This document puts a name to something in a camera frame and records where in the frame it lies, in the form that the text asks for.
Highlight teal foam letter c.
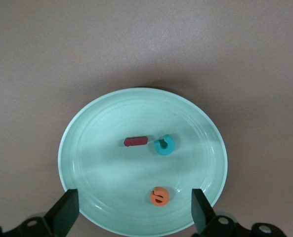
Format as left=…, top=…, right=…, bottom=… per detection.
left=153, top=133, right=175, bottom=157

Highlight light green plate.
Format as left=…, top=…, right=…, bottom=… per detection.
left=57, top=87, right=229, bottom=237

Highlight orange foam letter e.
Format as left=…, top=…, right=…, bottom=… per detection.
left=150, top=187, right=170, bottom=206

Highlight maroon foam letter l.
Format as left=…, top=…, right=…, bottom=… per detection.
left=124, top=136, right=149, bottom=148

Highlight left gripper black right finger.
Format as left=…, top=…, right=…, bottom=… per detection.
left=190, top=189, right=285, bottom=237

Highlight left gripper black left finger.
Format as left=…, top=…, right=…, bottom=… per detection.
left=0, top=189, right=80, bottom=237

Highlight brown paper table cover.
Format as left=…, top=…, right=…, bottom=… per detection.
left=0, top=0, right=293, bottom=237

